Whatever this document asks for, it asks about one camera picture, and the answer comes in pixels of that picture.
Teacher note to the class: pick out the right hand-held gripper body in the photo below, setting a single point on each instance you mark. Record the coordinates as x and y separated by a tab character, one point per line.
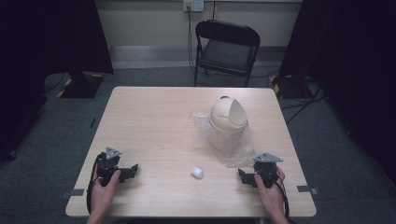
266	171

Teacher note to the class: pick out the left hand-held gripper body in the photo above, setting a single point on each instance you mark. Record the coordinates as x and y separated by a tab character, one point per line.
107	163

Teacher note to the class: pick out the white paper wad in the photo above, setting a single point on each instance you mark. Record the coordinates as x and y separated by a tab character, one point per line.
197	172

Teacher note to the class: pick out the cream swing-lid trash can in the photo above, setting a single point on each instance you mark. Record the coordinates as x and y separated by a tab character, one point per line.
225	119

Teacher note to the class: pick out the person's right hand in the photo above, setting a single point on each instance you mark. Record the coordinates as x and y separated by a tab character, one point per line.
274	196

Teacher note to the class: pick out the person's left hand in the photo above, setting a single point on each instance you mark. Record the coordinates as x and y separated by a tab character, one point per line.
101	196

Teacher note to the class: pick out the clear plastic bag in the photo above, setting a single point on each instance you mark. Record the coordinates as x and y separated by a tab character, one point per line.
239	152

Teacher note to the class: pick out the small dark floor strip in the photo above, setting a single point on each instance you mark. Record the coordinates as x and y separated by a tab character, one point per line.
92	122

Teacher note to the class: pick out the grey tape strip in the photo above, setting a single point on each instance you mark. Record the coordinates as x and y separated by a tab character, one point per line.
73	193
307	189

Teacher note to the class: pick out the black stand base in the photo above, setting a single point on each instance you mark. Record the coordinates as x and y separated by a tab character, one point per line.
291	87
82	85

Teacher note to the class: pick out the black folding chair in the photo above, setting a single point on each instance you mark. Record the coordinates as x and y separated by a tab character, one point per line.
227	54

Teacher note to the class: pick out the black curtain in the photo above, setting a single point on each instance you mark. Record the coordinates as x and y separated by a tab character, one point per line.
46	40
348	62

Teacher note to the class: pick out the white wall socket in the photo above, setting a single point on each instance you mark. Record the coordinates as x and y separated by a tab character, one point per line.
193	4

